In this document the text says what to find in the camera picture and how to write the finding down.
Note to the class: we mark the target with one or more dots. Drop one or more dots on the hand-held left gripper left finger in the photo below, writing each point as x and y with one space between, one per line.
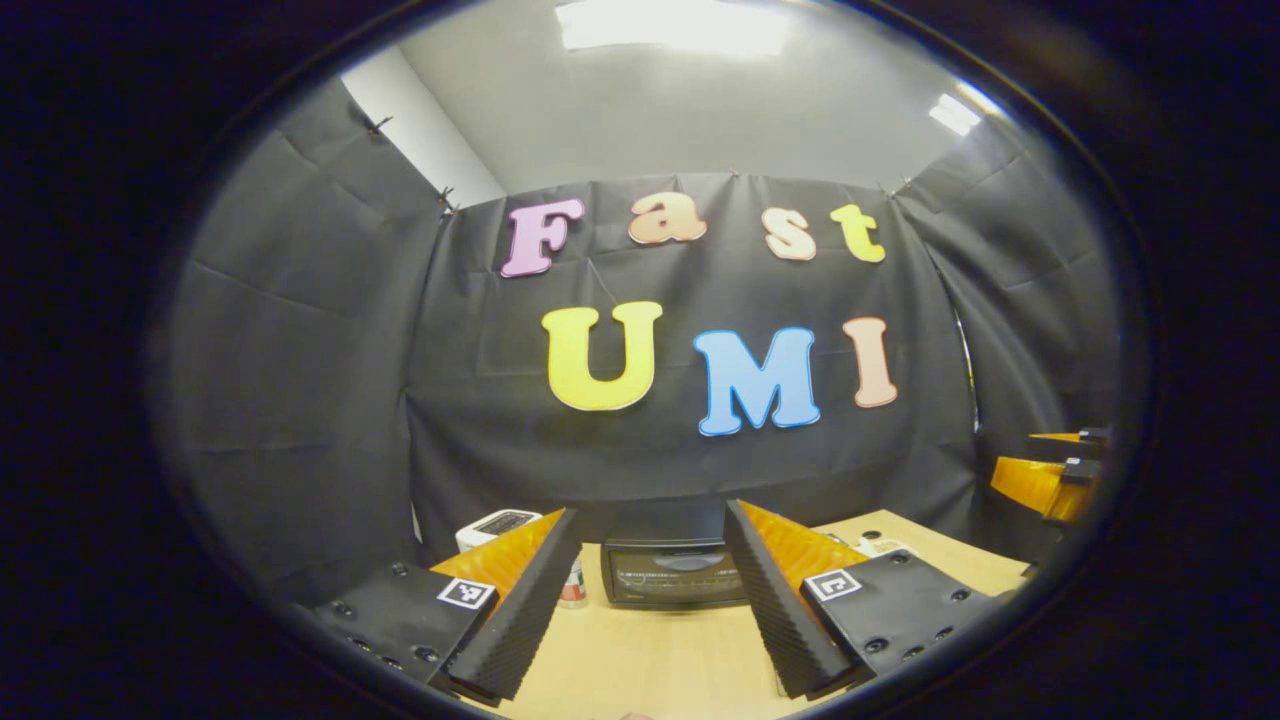
520 620

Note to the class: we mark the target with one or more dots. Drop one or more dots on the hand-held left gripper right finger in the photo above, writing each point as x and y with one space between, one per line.
780 620

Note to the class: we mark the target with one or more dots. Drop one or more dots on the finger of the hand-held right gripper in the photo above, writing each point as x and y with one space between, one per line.
1040 485
1070 437

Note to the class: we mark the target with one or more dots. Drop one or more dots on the black electric oven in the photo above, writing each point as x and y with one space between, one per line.
670 578

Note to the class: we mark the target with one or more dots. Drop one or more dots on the clear plastic bottle red label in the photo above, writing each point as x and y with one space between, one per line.
573 590

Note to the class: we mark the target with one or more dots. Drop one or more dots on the white toaster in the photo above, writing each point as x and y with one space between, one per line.
490 525

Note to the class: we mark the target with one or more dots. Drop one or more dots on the white divided dish of beans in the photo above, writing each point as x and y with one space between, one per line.
885 547

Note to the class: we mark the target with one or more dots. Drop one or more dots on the black backdrop cloth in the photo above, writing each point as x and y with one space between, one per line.
500 450

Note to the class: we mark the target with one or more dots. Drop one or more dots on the small ceiling light panel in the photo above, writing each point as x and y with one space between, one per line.
955 113

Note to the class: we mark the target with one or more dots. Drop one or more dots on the large ceiling light panel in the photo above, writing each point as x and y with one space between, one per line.
670 25

